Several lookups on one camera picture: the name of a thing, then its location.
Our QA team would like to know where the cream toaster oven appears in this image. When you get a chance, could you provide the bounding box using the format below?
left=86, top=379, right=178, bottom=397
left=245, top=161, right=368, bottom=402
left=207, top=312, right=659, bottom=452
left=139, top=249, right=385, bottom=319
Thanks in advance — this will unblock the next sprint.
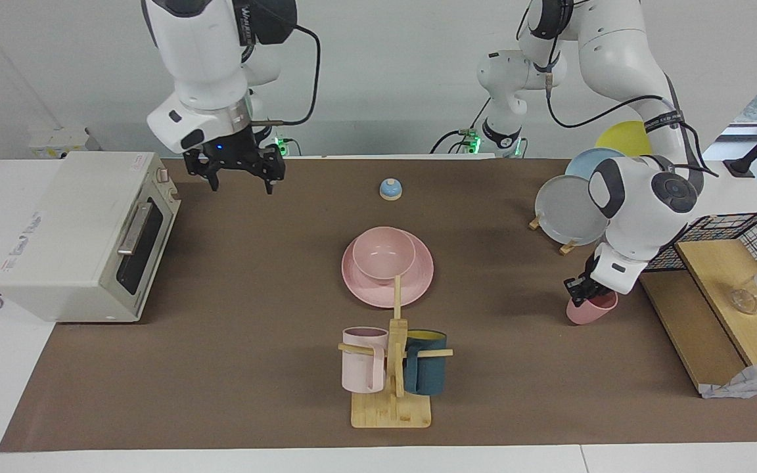
left=0, top=151, right=182, bottom=323

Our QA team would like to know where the yellow plate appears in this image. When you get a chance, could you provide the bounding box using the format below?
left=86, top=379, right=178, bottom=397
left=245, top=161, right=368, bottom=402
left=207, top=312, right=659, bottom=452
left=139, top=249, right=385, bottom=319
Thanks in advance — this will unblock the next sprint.
left=595, top=121, right=653, bottom=158

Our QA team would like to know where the light blue plate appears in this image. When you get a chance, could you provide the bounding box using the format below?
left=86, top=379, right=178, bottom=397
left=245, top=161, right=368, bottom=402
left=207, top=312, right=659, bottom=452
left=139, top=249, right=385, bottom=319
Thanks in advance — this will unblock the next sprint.
left=564, top=148, right=626, bottom=181

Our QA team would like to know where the white wall socket box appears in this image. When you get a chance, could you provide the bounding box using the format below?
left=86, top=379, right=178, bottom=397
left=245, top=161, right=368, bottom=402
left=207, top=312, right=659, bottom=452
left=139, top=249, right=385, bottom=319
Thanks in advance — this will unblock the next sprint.
left=29, top=127, right=90, bottom=158

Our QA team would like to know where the pink bowl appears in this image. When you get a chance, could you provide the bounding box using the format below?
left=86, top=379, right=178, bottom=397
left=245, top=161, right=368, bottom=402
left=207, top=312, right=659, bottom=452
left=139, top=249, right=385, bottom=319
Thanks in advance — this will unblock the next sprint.
left=352, top=227, right=417, bottom=281

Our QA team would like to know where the wooden two-tier shelf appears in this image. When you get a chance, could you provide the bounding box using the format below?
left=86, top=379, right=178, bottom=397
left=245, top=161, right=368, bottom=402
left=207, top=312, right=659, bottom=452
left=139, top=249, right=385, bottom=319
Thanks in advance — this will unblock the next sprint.
left=638, top=238, right=757, bottom=395

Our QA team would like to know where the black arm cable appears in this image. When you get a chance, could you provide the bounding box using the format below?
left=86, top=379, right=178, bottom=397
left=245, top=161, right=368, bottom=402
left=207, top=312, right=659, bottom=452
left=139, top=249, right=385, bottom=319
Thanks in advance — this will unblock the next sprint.
left=250, top=23, right=321, bottom=127
left=516, top=0, right=721, bottom=178

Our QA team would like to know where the brown table mat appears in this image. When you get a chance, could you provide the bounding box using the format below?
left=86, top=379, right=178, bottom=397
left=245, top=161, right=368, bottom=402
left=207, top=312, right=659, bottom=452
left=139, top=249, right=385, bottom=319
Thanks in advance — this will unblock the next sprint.
left=0, top=158, right=757, bottom=453

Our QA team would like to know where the white marbled cloth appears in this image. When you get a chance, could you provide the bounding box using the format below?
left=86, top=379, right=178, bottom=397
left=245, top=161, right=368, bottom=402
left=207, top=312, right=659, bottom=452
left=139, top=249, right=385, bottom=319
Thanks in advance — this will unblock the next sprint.
left=700, top=358, right=757, bottom=399

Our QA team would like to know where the wooden plate rack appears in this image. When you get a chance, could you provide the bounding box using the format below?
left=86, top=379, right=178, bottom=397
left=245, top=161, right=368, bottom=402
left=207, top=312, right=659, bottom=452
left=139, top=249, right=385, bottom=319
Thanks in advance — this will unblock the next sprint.
left=528, top=214, right=580, bottom=256

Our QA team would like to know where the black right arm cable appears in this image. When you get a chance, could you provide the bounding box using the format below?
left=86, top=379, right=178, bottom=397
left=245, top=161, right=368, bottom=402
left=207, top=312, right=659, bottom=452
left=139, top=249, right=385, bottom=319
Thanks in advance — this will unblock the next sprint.
left=250, top=23, right=321, bottom=127

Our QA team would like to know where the black wire basket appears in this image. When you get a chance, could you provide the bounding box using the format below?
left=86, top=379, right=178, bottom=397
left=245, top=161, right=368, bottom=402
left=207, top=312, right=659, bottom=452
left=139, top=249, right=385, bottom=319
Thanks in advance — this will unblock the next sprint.
left=645, top=212, right=757, bottom=316

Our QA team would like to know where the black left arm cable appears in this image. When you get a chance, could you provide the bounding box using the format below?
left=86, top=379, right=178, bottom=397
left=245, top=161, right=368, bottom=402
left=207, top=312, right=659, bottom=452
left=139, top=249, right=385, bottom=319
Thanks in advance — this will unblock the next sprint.
left=516, top=0, right=721, bottom=178

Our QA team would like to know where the wooden mug tree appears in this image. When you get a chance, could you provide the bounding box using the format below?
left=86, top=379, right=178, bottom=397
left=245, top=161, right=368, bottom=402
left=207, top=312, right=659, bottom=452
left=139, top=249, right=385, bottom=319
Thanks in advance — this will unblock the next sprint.
left=339, top=275, right=453, bottom=429

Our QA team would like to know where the dark teal mug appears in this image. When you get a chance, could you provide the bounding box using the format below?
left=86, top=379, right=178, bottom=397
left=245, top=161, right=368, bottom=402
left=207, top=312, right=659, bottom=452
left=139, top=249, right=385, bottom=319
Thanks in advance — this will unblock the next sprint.
left=405, top=330, right=448, bottom=395

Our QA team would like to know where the pink tumbler cup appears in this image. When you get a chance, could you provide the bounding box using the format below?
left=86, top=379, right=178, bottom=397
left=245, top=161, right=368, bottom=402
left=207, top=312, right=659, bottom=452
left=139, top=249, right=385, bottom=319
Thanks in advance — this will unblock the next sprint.
left=566, top=289, right=618, bottom=325

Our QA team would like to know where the clear glass cup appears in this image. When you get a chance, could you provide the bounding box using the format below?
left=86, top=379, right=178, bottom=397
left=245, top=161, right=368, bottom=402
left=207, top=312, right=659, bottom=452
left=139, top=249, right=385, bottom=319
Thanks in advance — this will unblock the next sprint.
left=730, top=279, right=757, bottom=315

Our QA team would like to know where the pink speckled plate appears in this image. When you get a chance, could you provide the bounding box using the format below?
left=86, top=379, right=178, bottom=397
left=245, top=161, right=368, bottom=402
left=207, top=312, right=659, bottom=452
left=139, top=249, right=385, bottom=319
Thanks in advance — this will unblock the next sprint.
left=342, top=229, right=434, bottom=309

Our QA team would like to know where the grey plate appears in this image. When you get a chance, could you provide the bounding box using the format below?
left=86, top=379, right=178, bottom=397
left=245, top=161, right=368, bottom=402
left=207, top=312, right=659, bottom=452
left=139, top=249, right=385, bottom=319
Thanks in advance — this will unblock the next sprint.
left=535, top=175, right=609, bottom=245

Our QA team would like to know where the pale pink mug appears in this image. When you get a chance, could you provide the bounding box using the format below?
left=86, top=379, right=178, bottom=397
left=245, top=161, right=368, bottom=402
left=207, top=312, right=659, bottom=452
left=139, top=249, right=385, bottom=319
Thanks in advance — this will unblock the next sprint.
left=342, top=327, right=389, bottom=394

